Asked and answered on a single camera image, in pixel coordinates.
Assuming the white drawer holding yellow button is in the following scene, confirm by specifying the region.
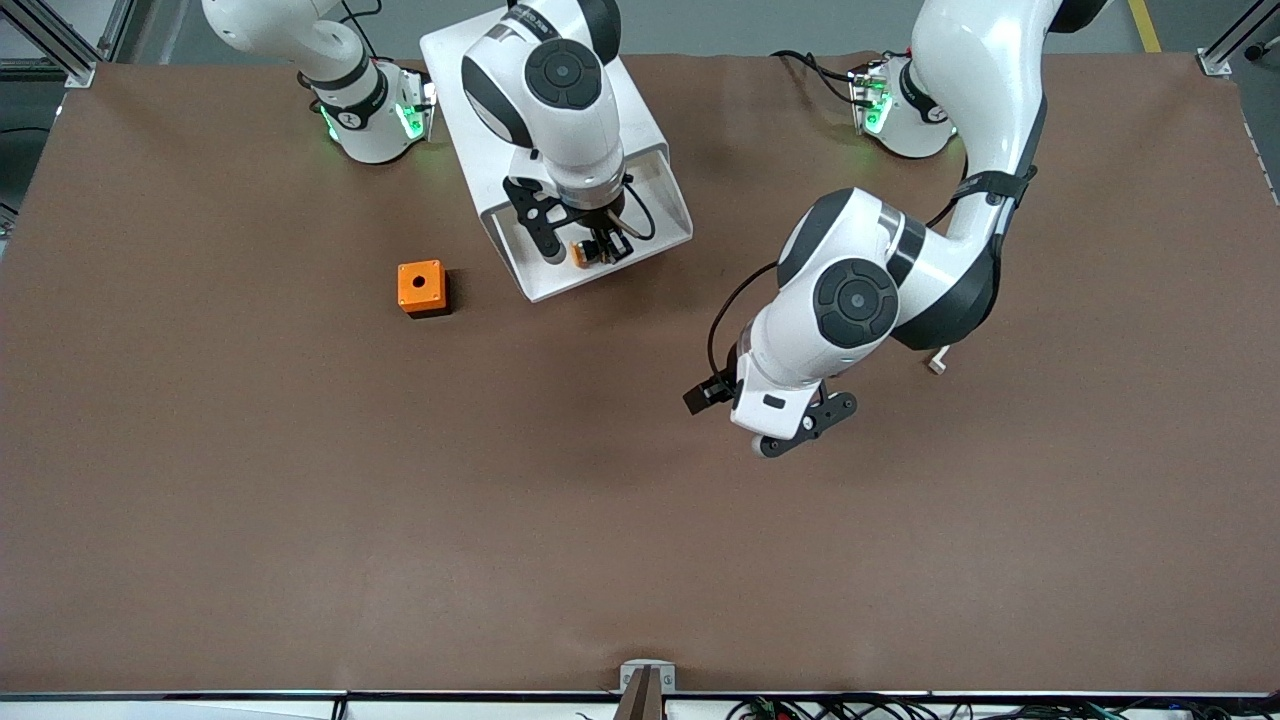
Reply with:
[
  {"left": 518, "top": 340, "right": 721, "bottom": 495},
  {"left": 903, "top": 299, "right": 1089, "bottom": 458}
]
[{"left": 480, "top": 140, "right": 695, "bottom": 304}]

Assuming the white drawer cabinet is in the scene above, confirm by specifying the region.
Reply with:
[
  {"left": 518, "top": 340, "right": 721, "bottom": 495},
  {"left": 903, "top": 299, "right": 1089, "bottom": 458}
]
[{"left": 420, "top": 5, "right": 671, "bottom": 301}]

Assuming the brown table cover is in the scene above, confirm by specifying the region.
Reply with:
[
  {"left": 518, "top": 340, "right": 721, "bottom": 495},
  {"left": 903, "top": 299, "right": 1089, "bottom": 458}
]
[{"left": 0, "top": 50, "right": 1280, "bottom": 697}]

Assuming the orange box with hole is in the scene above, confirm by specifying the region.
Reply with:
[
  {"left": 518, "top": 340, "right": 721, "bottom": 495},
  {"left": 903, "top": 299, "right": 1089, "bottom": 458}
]
[{"left": 397, "top": 260, "right": 452, "bottom": 319}]

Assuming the black left base cable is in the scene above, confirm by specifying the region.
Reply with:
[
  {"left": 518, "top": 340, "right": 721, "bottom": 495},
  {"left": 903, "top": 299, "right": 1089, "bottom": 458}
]
[{"left": 770, "top": 48, "right": 867, "bottom": 107}]

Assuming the black base cable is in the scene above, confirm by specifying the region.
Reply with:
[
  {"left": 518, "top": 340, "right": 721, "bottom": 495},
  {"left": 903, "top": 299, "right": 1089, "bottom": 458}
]
[
  {"left": 296, "top": 0, "right": 403, "bottom": 93},
  {"left": 770, "top": 48, "right": 867, "bottom": 107}
]

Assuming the black right base cable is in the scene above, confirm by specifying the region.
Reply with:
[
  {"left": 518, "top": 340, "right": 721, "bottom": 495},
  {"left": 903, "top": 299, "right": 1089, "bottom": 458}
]
[{"left": 296, "top": 0, "right": 403, "bottom": 93}]

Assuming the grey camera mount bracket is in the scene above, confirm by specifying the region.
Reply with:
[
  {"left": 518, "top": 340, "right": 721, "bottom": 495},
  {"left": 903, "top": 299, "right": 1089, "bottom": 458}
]
[{"left": 612, "top": 660, "right": 677, "bottom": 720}]

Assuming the bundle of table-edge cables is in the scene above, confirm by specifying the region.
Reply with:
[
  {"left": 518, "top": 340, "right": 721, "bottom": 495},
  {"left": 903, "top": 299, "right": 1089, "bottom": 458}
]
[{"left": 725, "top": 694, "right": 1280, "bottom": 720}]

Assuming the white table edge rail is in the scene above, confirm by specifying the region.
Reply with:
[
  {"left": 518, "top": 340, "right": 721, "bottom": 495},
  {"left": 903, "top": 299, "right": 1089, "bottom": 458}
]
[{"left": 0, "top": 690, "right": 1280, "bottom": 720}]

